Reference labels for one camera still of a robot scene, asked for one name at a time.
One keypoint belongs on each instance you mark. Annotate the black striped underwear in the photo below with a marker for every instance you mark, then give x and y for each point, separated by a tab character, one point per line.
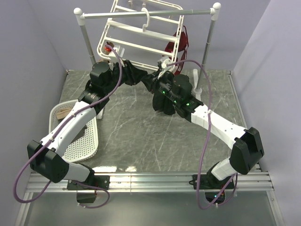
162	104

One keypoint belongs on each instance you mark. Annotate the white drying rack stand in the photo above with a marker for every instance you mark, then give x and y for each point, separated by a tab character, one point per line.
119	11

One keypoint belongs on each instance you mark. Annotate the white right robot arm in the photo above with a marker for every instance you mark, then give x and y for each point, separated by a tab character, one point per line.
245	144

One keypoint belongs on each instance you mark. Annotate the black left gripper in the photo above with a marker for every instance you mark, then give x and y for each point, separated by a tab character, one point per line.
134	76

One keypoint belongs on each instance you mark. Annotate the dark grey garment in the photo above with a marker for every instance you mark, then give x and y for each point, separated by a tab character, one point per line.
81	133

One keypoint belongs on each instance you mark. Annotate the white perforated basket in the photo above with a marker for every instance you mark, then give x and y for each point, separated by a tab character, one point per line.
80	149

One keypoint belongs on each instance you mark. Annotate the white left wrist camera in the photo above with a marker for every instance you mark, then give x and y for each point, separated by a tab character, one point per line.
115	50

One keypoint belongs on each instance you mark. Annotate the aluminium mounting rail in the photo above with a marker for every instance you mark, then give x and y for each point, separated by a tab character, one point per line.
150	183

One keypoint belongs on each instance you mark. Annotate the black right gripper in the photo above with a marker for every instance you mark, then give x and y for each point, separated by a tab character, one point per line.
149	79

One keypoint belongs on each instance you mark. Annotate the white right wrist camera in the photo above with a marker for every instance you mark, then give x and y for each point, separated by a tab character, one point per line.
163	66

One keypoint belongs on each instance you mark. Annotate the beige brown sock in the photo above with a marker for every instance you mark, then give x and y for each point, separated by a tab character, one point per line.
106	51

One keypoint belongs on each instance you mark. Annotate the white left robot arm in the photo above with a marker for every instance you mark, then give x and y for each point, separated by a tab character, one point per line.
46	156

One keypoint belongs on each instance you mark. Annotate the beige garment in basket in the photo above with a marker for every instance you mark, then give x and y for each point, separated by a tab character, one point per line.
62	113

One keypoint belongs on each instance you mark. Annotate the white clip hanger frame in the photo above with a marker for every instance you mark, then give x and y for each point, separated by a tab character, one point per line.
143	40

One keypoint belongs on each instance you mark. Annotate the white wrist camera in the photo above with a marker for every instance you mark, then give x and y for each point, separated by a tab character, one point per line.
163	66
115	50

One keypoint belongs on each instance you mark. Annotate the red lace bra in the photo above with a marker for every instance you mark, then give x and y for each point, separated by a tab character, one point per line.
183	47

